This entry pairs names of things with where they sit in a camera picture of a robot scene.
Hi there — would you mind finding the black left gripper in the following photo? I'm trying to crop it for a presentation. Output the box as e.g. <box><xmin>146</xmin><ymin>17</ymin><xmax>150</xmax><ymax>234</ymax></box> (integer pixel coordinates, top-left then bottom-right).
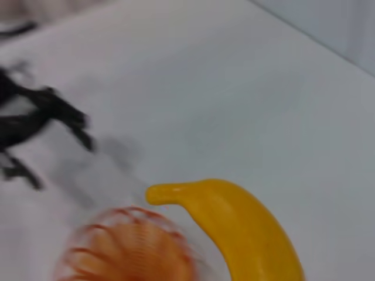
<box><xmin>0</xmin><ymin>69</ymin><xmax>95</xmax><ymax>190</ymax></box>

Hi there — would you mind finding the orange plastic wire basket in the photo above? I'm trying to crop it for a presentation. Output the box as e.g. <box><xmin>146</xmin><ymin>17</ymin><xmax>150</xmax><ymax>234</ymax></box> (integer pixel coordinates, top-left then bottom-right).
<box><xmin>54</xmin><ymin>206</ymin><xmax>206</xmax><ymax>281</ymax></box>

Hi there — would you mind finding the yellow banana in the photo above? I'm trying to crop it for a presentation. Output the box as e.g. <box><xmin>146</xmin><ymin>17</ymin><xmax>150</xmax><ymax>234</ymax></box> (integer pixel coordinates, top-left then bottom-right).
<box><xmin>145</xmin><ymin>178</ymin><xmax>305</xmax><ymax>281</ymax></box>

